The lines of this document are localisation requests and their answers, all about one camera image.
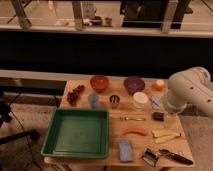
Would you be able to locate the small metal cup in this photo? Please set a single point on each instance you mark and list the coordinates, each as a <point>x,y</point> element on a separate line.
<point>114,101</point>

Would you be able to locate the metal fork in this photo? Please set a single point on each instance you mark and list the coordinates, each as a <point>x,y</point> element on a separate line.
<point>124,118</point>

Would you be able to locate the red grape bunch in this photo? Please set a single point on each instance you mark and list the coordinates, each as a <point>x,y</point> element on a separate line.
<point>72,96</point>

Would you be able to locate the blue plastic cup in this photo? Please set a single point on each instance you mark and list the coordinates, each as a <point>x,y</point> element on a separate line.
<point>93,100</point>

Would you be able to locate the orange-red bowl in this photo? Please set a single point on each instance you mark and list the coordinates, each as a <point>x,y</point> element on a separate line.
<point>99,83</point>

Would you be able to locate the green plastic tray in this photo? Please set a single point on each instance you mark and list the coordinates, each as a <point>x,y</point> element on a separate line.
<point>78,134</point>

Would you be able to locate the blue sponge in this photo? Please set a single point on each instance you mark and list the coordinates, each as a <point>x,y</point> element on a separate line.
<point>125,151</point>

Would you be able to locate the black metal gripper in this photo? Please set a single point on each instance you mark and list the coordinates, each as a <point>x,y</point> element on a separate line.
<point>151,158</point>

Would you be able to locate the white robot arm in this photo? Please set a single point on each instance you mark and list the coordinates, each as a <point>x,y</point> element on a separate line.
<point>188,86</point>

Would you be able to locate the black rectangular block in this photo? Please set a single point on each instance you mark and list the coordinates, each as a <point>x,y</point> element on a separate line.
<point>158,116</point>

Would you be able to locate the orange carrot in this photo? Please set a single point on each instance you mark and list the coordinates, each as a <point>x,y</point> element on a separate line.
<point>139,131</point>

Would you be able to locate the light blue cloth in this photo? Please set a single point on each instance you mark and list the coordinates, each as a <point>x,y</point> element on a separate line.
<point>156,103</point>

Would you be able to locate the orange fruit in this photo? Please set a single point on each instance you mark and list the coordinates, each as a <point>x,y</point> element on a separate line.
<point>159,85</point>

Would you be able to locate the white plastic cup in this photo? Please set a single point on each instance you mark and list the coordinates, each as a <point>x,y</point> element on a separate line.
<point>140,99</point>

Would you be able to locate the purple bowl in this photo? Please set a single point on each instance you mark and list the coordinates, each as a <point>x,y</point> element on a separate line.
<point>134,84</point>

